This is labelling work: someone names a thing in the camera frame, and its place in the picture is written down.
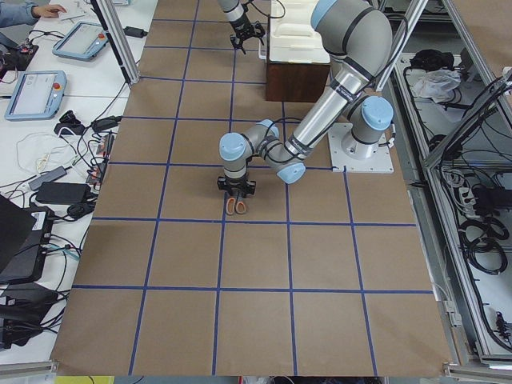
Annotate blue teach pendant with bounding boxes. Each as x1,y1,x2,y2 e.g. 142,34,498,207
4,70,67,121
52,21,107,61

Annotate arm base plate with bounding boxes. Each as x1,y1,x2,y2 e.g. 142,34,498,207
327,122,394,174

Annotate white foam tray box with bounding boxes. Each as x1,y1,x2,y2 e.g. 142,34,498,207
268,0,330,64

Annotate orange grey scissors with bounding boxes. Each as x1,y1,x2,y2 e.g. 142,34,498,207
225,191,247,215

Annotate aluminium frame post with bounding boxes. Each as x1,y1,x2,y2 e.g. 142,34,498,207
90,0,140,86

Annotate black power adapter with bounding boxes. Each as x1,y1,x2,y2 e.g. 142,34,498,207
35,182,91,205

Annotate blue teach pendant far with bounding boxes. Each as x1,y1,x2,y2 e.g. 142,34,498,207
52,21,107,61

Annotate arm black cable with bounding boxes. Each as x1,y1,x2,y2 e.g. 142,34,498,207
243,0,289,20
246,116,317,161

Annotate white drawer handle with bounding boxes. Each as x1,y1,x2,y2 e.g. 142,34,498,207
258,42,267,62

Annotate blue teach pendant near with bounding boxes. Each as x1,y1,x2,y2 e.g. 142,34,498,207
4,70,67,121

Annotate dark wooden drawer box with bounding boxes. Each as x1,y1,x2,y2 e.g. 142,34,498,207
266,61,330,102

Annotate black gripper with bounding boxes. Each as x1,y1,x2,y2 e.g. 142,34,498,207
217,175,256,198
230,22,266,54

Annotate person hand at desk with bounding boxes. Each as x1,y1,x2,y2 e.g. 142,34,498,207
31,4,67,18

